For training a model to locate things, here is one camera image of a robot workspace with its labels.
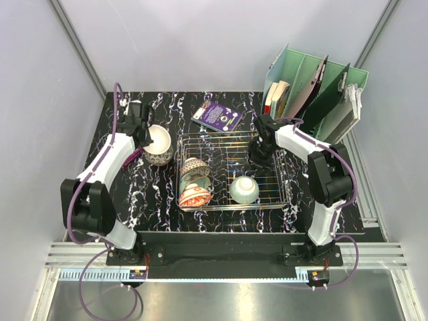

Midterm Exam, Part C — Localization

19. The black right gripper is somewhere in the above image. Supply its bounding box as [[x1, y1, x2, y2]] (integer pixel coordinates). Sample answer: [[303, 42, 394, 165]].
[[243, 140, 277, 178]]

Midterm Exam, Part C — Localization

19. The orange bowl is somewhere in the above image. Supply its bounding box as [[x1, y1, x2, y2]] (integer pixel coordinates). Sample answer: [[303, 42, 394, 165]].
[[143, 124, 171, 155]]

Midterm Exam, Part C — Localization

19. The wire dish rack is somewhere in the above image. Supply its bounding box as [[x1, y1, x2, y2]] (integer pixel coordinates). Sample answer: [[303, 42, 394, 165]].
[[176, 131, 290, 211]]

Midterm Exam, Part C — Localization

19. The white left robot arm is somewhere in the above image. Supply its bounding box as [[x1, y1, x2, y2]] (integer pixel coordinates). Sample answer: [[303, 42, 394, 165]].
[[60, 100, 154, 265]]

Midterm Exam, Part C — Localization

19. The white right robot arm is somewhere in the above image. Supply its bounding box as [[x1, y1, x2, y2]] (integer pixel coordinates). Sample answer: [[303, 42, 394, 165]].
[[248, 114, 358, 265]]

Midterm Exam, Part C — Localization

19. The purple rabbit picture book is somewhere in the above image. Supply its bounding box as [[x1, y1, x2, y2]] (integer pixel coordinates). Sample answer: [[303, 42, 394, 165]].
[[121, 148, 144, 170]]

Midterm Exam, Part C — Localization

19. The red spine book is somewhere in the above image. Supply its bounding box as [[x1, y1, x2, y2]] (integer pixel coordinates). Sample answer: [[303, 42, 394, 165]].
[[263, 104, 272, 116]]

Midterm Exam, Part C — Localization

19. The pale green upturned bowl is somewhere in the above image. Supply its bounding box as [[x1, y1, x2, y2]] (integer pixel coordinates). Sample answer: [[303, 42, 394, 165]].
[[229, 176, 259, 204]]

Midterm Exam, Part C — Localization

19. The cream paperback book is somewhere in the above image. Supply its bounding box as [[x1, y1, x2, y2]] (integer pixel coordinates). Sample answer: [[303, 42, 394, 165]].
[[265, 80, 291, 119]]

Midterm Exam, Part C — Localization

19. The dark purple paperback book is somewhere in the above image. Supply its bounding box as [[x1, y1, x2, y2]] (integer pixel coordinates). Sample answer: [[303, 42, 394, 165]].
[[191, 100, 243, 134]]

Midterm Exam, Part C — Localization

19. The pink clipboard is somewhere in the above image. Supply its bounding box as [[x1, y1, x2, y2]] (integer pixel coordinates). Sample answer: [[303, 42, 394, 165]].
[[282, 55, 329, 118]]

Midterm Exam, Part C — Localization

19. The teal bird patterned bowl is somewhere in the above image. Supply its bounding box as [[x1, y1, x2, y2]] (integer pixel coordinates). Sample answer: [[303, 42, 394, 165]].
[[180, 176, 211, 195]]

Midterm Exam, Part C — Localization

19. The red white floral bowl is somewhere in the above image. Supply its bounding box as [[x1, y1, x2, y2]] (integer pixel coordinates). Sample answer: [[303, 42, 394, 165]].
[[179, 185, 211, 207]]

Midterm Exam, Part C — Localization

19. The mint green file organizer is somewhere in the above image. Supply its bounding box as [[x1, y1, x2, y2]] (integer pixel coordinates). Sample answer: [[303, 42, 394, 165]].
[[261, 46, 368, 144]]

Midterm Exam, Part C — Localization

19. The dark green clipboard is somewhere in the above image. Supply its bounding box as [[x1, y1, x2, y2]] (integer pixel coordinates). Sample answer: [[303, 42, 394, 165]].
[[300, 63, 350, 134]]

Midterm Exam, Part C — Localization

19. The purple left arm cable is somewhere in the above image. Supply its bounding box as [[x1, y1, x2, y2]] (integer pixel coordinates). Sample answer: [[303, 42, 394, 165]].
[[65, 82, 143, 318]]

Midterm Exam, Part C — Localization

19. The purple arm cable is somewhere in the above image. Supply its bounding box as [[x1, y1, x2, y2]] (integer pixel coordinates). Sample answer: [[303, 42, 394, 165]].
[[274, 116, 360, 292], [65, 82, 143, 318]]

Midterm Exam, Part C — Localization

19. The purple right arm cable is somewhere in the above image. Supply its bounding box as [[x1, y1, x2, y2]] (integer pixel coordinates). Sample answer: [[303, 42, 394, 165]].
[[274, 116, 360, 292]]

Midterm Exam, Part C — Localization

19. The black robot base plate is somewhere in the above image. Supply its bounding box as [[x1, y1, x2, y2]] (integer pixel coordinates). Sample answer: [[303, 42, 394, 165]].
[[65, 230, 385, 281]]

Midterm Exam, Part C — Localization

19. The aluminium frame rail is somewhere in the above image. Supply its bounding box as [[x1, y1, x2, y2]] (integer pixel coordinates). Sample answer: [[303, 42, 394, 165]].
[[45, 241, 407, 286]]

